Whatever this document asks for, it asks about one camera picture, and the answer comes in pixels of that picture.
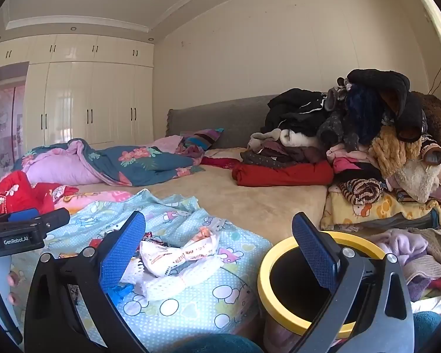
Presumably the white fleece garment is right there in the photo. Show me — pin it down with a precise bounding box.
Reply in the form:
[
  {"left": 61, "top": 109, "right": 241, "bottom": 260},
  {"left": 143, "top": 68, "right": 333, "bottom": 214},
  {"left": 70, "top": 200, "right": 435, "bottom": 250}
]
[{"left": 386, "top": 158, "right": 441, "bottom": 203}]

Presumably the pink garment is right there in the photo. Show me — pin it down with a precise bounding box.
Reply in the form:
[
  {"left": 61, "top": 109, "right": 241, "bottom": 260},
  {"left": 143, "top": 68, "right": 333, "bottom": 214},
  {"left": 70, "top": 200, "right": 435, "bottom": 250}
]
[{"left": 327, "top": 143, "right": 372, "bottom": 174}]

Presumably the pink cartoon curtain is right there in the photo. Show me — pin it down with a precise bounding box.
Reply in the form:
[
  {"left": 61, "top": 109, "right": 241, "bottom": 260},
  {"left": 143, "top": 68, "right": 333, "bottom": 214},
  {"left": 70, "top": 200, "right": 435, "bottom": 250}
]
[{"left": 0, "top": 83, "right": 26, "bottom": 177}]

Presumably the pink cartoon blanket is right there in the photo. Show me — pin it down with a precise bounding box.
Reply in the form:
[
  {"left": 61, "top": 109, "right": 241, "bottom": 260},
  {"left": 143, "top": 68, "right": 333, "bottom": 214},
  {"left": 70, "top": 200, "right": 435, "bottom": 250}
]
[{"left": 53, "top": 187, "right": 133, "bottom": 214}]

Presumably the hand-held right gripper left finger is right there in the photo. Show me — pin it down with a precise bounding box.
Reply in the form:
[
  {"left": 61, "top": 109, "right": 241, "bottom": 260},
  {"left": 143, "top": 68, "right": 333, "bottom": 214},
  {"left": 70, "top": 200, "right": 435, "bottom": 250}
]
[{"left": 24, "top": 210, "right": 149, "bottom": 353}]

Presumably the tan fuzzy garment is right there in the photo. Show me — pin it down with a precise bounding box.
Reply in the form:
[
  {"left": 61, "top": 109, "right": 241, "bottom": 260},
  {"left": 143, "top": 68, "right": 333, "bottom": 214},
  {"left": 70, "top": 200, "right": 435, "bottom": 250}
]
[{"left": 367, "top": 127, "right": 408, "bottom": 177}]

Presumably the person's left hand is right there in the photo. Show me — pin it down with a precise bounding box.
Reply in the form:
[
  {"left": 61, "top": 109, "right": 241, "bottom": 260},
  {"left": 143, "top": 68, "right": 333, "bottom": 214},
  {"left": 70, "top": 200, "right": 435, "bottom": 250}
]
[{"left": 6, "top": 270, "right": 23, "bottom": 306}]

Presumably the white wardrobe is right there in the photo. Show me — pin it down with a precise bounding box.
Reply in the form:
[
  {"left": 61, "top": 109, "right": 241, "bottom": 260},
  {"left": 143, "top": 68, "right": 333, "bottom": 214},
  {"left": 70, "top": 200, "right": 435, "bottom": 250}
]
[{"left": 0, "top": 34, "right": 155, "bottom": 146}]

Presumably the red folded cloth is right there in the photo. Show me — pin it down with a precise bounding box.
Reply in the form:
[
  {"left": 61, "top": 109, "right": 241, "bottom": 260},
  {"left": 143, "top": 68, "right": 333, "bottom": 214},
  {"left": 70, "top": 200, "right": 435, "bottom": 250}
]
[{"left": 231, "top": 162, "right": 335, "bottom": 187}]

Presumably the cream folded garment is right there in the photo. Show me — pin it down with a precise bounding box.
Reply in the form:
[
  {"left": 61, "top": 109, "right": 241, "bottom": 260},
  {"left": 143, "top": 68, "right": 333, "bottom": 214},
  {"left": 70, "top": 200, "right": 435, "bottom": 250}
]
[{"left": 279, "top": 129, "right": 318, "bottom": 148}]

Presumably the crimson patterned cloth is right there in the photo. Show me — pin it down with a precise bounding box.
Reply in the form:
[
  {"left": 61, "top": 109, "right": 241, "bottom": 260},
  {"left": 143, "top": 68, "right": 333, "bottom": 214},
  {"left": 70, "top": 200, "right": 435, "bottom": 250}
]
[{"left": 200, "top": 156, "right": 243, "bottom": 170}]

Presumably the grey furry collar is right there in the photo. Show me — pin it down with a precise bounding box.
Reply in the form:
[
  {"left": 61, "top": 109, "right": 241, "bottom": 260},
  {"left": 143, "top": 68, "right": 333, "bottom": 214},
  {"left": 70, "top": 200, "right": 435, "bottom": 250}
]
[{"left": 325, "top": 77, "right": 350, "bottom": 111}]

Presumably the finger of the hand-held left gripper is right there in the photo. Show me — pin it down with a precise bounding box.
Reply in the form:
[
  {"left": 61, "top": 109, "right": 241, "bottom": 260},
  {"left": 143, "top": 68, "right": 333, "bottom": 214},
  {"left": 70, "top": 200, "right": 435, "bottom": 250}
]
[
  {"left": 0, "top": 208, "right": 41, "bottom": 225},
  {"left": 37, "top": 208, "right": 71, "bottom": 234}
]

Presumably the blue plastic wrapper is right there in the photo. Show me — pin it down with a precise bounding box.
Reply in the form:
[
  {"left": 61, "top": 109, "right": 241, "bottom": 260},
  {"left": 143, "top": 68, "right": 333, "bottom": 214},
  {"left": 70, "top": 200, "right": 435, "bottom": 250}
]
[{"left": 106, "top": 283, "right": 136, "bottom": 302}]

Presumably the black bin with yellow rim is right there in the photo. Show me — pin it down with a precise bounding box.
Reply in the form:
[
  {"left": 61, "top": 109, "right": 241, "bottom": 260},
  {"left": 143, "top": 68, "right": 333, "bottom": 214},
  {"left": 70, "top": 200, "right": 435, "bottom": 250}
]
[{"left": 257, "top": 231, "right": 390, "bottom": 341}]

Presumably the blue floral quilt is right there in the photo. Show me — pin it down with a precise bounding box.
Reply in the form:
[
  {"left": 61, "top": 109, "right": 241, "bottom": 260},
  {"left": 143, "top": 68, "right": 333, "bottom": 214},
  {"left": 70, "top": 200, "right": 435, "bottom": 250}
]
[{"left": 13, "top": 138, "right": 206, "bottom": 186}]

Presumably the brown striped knit garment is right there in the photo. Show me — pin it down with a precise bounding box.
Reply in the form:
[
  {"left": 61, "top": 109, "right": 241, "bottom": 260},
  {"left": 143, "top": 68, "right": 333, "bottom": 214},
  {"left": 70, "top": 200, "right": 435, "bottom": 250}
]
[{"left": 338, "top": 178, "right": 385, "bottom": 205}]

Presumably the black quilted garment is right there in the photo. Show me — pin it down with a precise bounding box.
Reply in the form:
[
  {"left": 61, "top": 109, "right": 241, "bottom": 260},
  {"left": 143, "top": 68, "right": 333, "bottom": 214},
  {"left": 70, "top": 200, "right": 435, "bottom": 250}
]
[{"left": 347, "top": 68, "right": 423, "bottom": 144}]

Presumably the grey patterned garment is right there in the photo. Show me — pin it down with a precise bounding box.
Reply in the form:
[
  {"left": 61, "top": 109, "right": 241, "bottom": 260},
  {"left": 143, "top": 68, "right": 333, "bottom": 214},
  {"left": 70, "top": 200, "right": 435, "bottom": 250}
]
[{"left": 316, "top": 110, "right": 361, "bottom": 151}]

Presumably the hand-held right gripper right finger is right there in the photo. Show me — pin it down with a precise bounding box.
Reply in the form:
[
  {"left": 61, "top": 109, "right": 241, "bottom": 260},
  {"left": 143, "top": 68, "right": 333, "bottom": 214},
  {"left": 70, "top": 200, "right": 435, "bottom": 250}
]
[{"left": 291, "top": 211, "right": 415, "bottom": 353}]

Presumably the patterned knit sleeve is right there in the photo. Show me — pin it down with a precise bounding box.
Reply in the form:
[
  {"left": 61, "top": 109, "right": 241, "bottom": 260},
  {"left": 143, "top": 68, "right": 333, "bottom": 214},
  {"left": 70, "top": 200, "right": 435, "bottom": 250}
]
[{"left": 419, "top": 136, "right": 441, "bottom": 166}]

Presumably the light blue cartoon sheet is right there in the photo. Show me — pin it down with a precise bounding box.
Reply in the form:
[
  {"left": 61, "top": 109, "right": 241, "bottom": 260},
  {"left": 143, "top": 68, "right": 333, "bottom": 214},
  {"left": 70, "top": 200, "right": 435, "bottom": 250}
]
[{"left": 40, "top": 189, "right": 274, "bottom": 343}]

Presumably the white foam fruit net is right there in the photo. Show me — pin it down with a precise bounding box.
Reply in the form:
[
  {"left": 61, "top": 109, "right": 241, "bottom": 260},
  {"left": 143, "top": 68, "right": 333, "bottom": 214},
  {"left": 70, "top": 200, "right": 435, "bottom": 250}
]
[{"left": 141, "top": 260, "right": 221, "bottom": 302}]

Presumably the yellow cartoon blanket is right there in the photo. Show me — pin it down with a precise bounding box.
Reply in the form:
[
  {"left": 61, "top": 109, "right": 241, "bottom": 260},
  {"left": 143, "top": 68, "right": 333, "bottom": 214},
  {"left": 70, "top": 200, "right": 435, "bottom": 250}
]
[{"left": 320, "top": 186, "right": 441, "bottom": 230}]

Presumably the purple brown folded garment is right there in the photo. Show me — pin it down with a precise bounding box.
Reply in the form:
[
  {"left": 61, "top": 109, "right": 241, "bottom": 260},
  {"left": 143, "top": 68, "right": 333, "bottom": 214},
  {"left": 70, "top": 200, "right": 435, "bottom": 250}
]
[{"left": 259, "top": 145, "right": 326, "bottom": 162}]

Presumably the white cloth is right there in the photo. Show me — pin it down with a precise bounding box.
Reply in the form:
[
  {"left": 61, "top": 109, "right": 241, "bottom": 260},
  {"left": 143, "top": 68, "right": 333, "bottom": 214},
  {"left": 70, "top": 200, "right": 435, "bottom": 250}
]
[{"left": 412, "top": 287, "right": 441, "bottom": 315}]

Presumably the grey padded headboard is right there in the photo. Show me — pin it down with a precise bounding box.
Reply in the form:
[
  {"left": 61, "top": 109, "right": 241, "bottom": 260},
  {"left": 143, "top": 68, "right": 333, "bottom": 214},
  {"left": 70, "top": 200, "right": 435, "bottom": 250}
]
[{"left": 165, "top": 95, "right": 280, "bottom": 149}]

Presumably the striped pillow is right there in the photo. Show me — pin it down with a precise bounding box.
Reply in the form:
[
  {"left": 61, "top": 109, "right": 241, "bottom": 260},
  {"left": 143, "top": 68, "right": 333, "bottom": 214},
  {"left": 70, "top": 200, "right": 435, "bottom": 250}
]
[{"left": 176, "top": 128, "right": 225, "bottom": 155}]

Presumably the grey beige folded garment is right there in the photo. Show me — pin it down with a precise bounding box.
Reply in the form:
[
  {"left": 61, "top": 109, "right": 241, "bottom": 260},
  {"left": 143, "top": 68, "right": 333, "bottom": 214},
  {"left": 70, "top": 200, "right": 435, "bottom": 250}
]
[{"left": 248, "top": 129, "right": 282, "bottom": 152}]

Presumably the dark dotted folded garment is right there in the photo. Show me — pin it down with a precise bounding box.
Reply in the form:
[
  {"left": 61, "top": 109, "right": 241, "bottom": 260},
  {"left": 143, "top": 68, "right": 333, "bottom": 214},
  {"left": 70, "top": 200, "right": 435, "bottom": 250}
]
[{"left": 240, "top": 150, "right": 298, "bottom": 170}]

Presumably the red cartoon blanket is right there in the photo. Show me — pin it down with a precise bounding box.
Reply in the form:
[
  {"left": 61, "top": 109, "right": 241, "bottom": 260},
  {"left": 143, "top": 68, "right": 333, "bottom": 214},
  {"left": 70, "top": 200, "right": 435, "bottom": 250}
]
[{"left": 0, "top": 171, "right": 79, "bottom": 217}]

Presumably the lilac fleece garment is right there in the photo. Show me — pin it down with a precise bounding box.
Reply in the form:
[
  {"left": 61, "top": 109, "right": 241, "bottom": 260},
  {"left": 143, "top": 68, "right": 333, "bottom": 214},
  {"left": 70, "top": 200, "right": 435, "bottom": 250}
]
[{"left": 371, "top": 228, "right": 429, "bottom": 265}]

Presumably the pink pillow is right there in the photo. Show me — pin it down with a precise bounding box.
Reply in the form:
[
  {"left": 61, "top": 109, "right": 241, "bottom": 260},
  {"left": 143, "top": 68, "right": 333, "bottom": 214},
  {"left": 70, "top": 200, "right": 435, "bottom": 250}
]
[{"left": 154, "top": 135, "right": 184, "bottom": 153}]

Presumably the brown plush blanket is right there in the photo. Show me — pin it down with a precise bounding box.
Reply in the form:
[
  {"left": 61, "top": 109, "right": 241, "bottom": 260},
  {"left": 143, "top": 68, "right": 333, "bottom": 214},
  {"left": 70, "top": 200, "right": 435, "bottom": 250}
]
[{"left": 412, "top": 92, "right": 441, "bottom": 162}]

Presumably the dark blue fuzzy garment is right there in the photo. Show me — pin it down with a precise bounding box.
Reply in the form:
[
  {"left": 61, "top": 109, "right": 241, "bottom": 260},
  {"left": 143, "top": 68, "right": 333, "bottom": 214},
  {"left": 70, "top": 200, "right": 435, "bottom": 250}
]
[{"left": 345, "top": 83, "right": 386, "bottom": 144}]

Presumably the white wrapper with red print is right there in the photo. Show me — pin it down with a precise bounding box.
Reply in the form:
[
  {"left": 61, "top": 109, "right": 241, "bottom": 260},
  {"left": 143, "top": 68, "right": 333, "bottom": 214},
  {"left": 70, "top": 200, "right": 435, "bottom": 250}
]
[{"left": 139, "top": 228, "right": 221, "bottom": 277}]

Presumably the beige knit garment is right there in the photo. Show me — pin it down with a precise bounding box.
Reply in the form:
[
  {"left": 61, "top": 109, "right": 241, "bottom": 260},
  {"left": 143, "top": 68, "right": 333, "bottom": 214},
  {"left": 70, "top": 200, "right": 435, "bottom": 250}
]
[{"left": 404, "top": 228, "right": 441, "bottom": 284}]

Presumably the black jacket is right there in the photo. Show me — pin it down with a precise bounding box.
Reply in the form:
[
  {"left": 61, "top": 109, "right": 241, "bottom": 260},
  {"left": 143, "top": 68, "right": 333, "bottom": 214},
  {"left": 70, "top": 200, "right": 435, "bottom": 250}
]
[{"left": 265, "top": 88, "right": 331, "bottom": 136}]

